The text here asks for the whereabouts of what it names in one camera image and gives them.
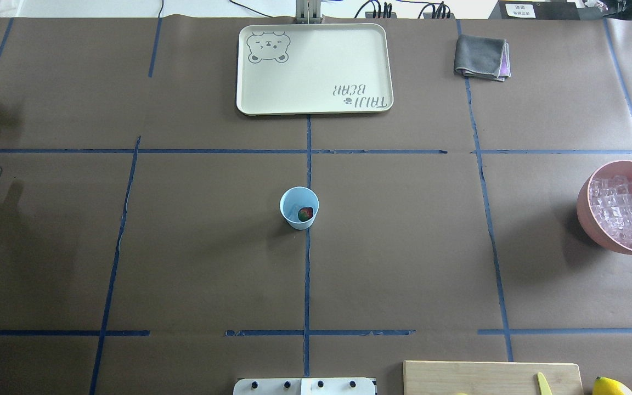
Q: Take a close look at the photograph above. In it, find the red strawberry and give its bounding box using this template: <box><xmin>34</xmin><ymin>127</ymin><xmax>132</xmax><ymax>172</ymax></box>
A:
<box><xmin>297</xmin><ymin>207</ymin><xmax>314</xmax><ymax>222</ymax></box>

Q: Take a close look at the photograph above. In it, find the light blue paper cup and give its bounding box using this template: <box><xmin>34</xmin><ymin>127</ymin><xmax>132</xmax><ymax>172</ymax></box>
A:
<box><xmin>279</xmin><ymin>187</ymin><xmax>319</xmax><ymax>230</ymax></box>

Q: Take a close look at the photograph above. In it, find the clear ice cubes pile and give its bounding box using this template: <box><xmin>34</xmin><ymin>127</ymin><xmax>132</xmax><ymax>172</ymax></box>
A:
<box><xmin>588</xmin><ymin>175</ymin><xmax>632</xmax><ymax>249</ymax></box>

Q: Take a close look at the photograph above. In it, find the cream bear serving tray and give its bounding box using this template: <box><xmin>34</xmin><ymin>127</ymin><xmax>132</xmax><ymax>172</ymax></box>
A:
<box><xmin>236</xmin><ymin>23</ymin><xmax>394</xmax><ymax>116</ymax></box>

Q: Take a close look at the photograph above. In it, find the wooden cutting board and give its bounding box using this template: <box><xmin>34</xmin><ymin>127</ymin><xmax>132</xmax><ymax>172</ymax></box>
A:
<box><xmin>402</xmin><ymin>360</ymin><xmax>584</xmax><ymax>394</ymax></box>

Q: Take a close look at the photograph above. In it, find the grey folded cloth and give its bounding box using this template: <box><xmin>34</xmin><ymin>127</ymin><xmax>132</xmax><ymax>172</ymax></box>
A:
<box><xmin>453</xmin><ymin>33</ymin><xmax>512</xmax><ymax>82</ymax></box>

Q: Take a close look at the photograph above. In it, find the yellow plastic knife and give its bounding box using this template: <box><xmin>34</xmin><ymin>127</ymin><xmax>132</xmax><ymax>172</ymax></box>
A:
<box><xmin>536</xmin><ymin>372</ymin><xmax>552</xmax><ymax>395</ymax></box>

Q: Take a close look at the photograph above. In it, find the pink bowl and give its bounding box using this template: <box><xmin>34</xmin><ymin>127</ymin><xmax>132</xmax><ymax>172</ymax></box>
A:
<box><xmin>576</xmin><ymin>160</ymin><xmax>632</xmax><ymax>255</ymax></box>

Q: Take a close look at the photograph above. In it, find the yellow lemon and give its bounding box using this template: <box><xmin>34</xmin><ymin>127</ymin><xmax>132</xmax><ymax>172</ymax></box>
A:
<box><xmin>592</xmin><ymin>376</ymin><xmax>632</xmax><ymax>395</ymax></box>

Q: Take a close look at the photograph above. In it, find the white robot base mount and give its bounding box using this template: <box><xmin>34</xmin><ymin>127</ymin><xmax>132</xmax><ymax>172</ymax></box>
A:
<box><xmin>233</xmin><ymin>377</ymin><xmax>378</xmax><ymax>394</ymax></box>

